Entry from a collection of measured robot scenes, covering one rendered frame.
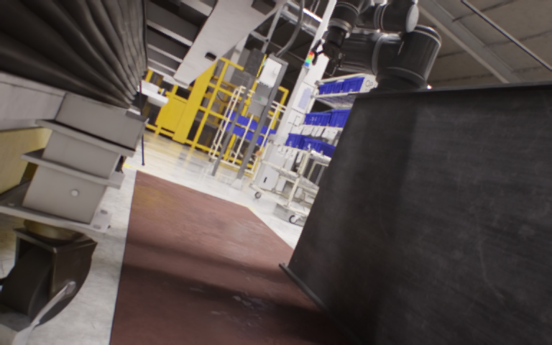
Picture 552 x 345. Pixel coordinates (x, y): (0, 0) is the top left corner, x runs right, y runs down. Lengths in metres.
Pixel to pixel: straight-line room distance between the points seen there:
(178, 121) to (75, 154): 10.83
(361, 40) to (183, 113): 9.94
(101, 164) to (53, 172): 0.07
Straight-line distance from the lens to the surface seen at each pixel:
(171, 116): 11.48
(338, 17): 1.55
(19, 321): 0.77
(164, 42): 1.98
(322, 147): 3.53
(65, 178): 0.70
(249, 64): 4.32
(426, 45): 1.74
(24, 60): 0.49
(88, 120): 0.68
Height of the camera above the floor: 0.44
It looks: level
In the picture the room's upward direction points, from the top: 22 degrees clockwise
